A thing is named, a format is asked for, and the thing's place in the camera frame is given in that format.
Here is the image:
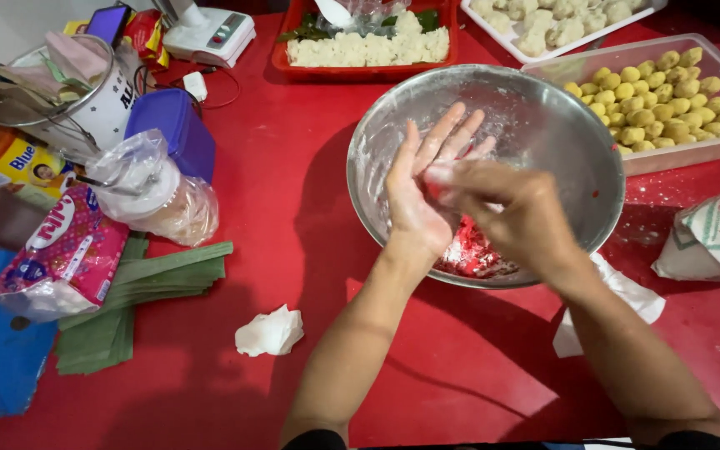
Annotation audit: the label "person's left hand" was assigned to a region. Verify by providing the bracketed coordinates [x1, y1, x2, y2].
[385, 102, 498, 260]

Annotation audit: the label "person's right hand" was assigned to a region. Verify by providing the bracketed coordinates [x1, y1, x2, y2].
[422, 159, 580, 295]

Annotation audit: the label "red dough piece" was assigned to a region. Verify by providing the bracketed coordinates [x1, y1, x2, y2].
[425, 181, 461, 210]

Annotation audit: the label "red dough lump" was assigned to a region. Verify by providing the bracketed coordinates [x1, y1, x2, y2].
[433, 215, 520, 280]

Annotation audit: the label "large steel mixing bowl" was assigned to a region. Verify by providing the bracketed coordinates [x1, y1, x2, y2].
[346, 64, 626, 290]

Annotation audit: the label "red plastic tray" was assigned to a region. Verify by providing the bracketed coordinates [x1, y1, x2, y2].
[271, 0, 460, 84]

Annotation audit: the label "pile of white grated cakes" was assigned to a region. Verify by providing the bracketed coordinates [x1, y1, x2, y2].
[286, 10, 451, 68]

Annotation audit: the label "white tray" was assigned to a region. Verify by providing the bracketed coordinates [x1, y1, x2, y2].
[460, 0, 669, 65]

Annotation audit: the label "pile of white dough pieces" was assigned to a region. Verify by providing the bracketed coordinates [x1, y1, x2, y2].
[469, 0, 648, 58]

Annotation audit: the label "white tissue sheet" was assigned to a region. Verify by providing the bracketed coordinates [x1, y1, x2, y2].
[552, 251, 666, 359]

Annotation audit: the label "white plastic spoon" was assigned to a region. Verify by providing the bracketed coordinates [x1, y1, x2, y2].
[314, 0, 356, 30]

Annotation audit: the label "green leaf pieces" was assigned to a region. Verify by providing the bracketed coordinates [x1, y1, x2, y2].
[276, 9, 441, 43]

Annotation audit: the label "clear plastic container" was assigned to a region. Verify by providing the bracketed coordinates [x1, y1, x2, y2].
[521, 33, 720, 177]

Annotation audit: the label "pile of yellow filling balls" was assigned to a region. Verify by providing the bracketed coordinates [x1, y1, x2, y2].
[563, 47, 720, 156]

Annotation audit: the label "crumpled white tissue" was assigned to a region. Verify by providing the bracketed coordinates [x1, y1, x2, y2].
[235, 304, 305, 358]

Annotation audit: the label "white flour bag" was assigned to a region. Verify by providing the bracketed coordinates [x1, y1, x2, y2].
[650, 182, 720, 291]

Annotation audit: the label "blue plastic box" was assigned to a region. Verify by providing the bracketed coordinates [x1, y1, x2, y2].
[124, 88, 216, 185]

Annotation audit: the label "white kitchen scale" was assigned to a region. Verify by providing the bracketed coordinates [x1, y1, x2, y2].
[154, 0, 257, 69]

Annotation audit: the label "clear plastic bag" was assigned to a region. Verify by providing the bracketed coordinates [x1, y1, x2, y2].
[85, 129, 220, 248]

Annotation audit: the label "stack of green banana leaves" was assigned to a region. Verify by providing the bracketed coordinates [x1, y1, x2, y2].
[54, 231, 235, 376]

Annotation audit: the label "red yellow snack packet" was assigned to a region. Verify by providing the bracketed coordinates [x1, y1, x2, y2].
[124, 9, 170, 71]

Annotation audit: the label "white metal can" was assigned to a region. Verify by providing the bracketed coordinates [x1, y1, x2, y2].
[0, 34, 142, 157]

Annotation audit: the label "smartphone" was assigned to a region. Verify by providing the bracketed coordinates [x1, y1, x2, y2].
[85, 4, 133, 50]

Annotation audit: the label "pink tissue pack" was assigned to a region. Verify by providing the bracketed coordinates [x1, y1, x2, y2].
[0, 183, 131, 323]

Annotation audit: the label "yellow margarine pack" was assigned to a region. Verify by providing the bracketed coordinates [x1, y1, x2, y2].
[0, 123, 80, 210]

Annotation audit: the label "blue plastic stool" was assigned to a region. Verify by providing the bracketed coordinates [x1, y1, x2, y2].
[0, 249, 59, 420]

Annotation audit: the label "white charger with cable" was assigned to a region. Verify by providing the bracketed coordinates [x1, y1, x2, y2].
[135, 64, 242, 112]

